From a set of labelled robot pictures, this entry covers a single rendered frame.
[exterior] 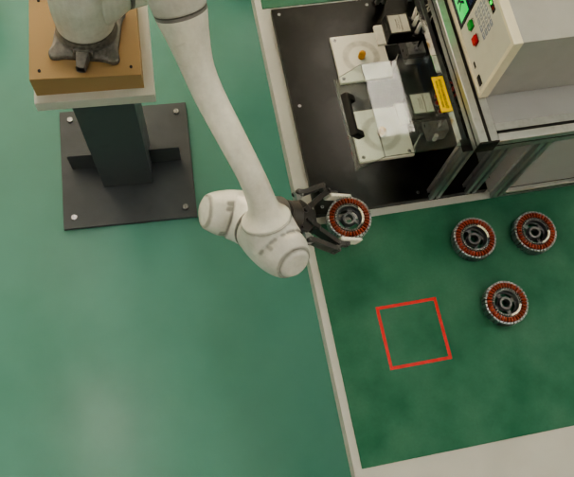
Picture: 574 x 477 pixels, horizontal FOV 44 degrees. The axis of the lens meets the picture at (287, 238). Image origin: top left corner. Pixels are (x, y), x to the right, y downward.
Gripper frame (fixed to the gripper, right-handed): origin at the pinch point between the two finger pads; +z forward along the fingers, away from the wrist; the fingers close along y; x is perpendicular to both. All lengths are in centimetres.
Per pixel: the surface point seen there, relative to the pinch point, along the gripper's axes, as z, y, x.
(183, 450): -4, 42, -97
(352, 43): 15, -53, 4
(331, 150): 3.9, -21.8, -3.8
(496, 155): 20.6, -3.3, 32.6
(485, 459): 21, 63, 4
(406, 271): 15.3, 14.2, 0.7
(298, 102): -0.9, -37.2, -6.7
